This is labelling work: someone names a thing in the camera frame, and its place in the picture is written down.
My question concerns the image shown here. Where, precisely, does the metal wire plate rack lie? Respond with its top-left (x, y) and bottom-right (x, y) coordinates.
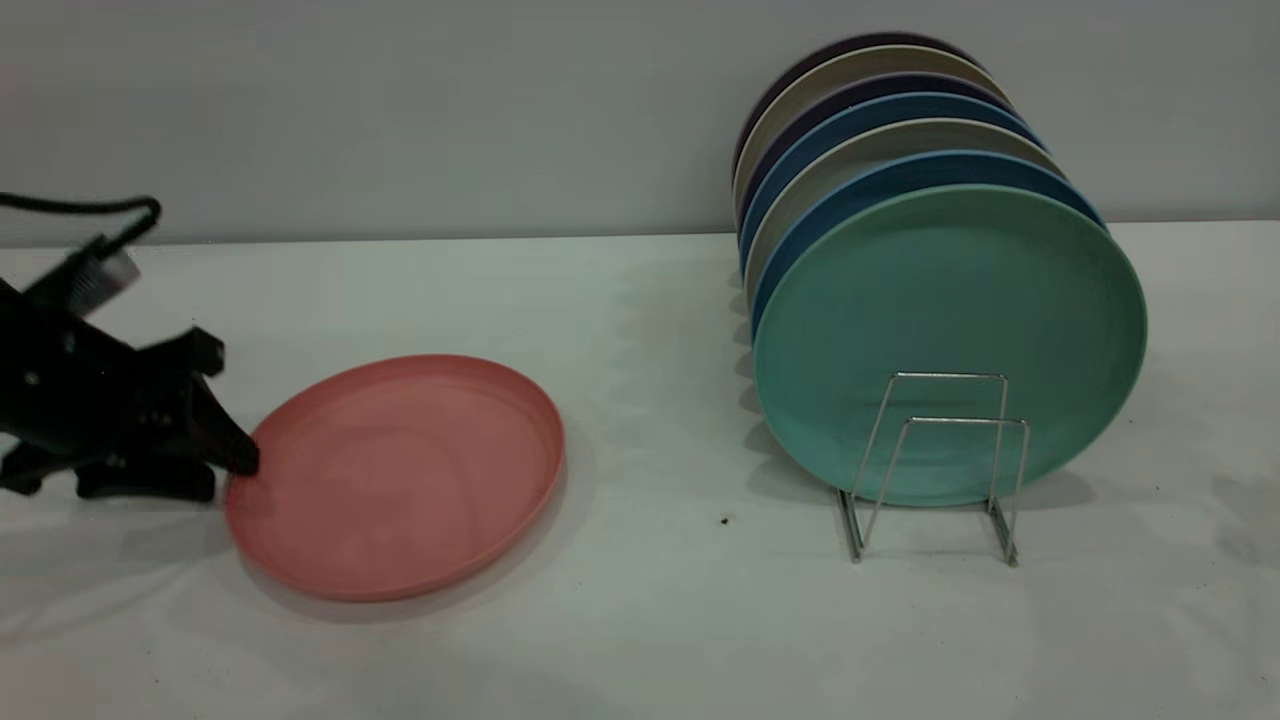
top-left (838, 372), bottom-right (1031, 569)

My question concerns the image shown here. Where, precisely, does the medium blue round plate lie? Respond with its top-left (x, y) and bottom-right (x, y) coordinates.
top-left (740, 92), bottom-right (1043, 273)

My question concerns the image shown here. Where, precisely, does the black braided camera cable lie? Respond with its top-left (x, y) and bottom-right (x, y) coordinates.
top-left (0, 193), bottom-right (163, 249)

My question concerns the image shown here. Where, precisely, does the pink round plate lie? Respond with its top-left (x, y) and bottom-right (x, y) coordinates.
top-left (224, 354), bottom-right (568, 604)

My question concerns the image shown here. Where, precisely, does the green round plate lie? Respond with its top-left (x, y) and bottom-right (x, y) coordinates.
top-left (752, 184), bottom-right (1148, 508)

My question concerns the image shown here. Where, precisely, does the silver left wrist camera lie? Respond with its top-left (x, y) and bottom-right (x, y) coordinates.
top-left (25, 235), bottom-right (142, 317)

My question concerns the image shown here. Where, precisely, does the dark brown round plate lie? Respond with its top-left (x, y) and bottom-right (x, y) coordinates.
top-left (731, 31), bottom-right (977, 173)

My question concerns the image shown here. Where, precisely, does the beige round plate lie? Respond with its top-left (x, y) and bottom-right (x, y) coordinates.
top-left (733, 45), bottom-right (993, 206)
top-left (744, 118), bottom-right (1067, 303)

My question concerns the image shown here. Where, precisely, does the dark purple round plate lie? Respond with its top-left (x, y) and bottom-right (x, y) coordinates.
top-left (737, 72), bottom-right (1015, 219)

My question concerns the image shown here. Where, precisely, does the dark blue round plate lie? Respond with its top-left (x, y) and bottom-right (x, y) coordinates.
top-left (748, 150), bottom-right (1109, 343)

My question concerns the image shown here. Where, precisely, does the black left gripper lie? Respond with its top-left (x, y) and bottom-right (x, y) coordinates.
top-left (0, 280), bottom-right (262, 504)

